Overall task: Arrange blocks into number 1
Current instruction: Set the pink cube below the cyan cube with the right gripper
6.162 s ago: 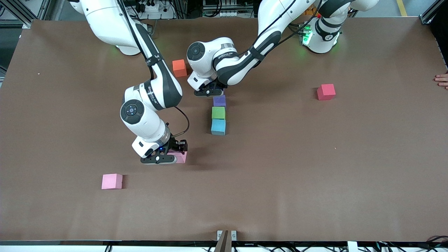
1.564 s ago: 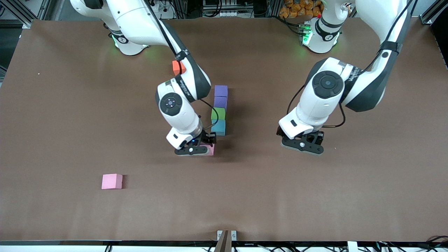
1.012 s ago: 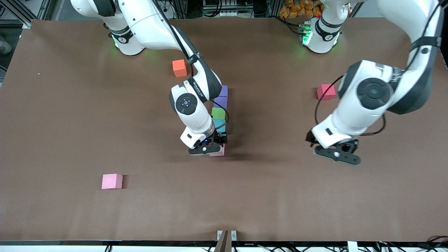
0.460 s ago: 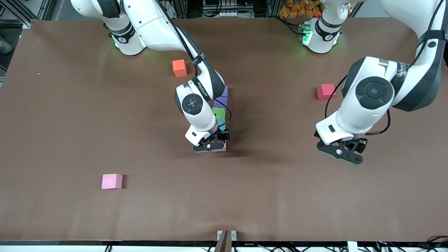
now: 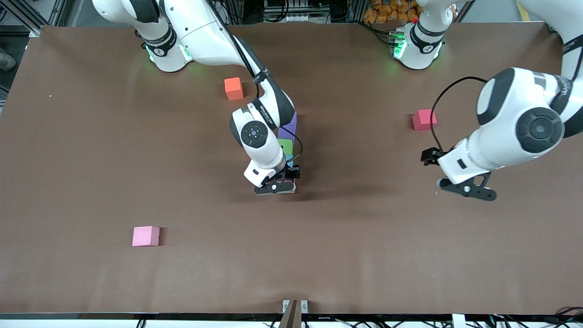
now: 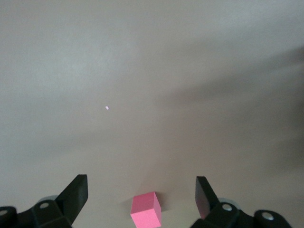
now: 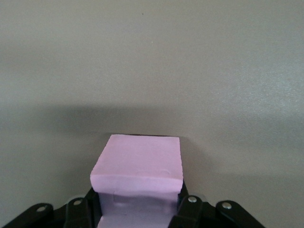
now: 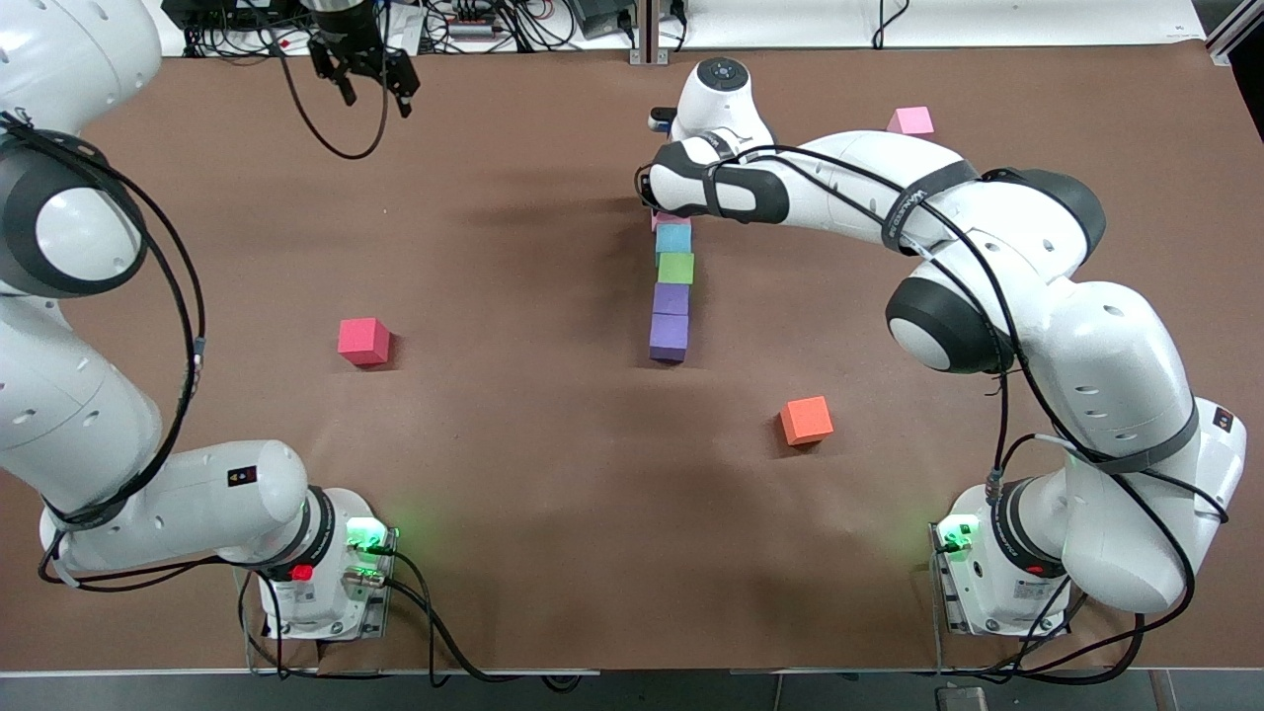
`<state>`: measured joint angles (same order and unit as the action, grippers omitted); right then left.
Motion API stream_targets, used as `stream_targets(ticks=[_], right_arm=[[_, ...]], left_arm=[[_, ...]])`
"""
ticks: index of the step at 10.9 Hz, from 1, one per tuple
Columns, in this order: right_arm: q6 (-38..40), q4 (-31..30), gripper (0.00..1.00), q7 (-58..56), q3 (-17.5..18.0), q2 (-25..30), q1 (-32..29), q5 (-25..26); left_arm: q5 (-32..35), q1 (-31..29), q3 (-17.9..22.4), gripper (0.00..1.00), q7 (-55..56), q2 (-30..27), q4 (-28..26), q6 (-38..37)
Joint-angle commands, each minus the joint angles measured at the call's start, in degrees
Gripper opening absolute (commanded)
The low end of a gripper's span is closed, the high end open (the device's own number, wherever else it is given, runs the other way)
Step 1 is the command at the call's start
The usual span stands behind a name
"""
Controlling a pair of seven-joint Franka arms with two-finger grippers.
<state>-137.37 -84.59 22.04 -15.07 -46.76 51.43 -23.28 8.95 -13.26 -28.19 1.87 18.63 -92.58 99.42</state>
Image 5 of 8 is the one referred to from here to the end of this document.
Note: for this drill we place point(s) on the brown table cover mat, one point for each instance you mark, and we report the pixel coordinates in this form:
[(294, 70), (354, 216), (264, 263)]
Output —
[(364, 237)]

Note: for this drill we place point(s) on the red foam cube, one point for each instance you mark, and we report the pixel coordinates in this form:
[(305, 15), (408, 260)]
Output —
[(424, 119)]

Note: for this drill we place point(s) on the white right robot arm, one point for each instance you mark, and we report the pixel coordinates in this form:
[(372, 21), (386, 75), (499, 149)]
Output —
[(259, 136)]

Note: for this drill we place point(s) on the black table edge rail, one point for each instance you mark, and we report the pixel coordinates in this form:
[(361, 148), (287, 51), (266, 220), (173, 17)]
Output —
[(136, 315)]

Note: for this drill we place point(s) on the grey shoe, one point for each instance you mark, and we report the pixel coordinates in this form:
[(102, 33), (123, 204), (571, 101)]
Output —
[(5, 60)]

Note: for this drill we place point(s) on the grey power strip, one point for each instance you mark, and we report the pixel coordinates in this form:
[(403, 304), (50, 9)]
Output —
[(291, 18)]

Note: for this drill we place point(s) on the orange foam cube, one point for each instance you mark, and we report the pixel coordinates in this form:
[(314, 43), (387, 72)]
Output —
[(233, 88)]

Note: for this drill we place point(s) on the black frame strut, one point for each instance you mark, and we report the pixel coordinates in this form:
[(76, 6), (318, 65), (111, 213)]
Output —
[(553, 25)]

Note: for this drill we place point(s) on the purple foam cube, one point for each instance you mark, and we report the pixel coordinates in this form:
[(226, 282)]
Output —
[(288, 133), (293, 120)]

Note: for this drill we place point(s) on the white metal bracket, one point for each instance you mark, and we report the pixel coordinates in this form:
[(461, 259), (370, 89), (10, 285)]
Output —
[(285, 305)]

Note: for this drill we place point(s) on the teal foam cube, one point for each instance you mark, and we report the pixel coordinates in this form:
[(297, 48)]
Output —
[(290, 160)]

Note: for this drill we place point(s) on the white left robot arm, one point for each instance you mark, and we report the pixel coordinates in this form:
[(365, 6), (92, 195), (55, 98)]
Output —
[(514, 118)]

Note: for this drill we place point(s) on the aluminium frame strut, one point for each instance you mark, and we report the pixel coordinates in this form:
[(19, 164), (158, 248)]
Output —
[(20, 16)]

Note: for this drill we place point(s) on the green foam cube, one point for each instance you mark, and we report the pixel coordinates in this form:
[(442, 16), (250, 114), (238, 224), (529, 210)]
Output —
[(288, 146)]

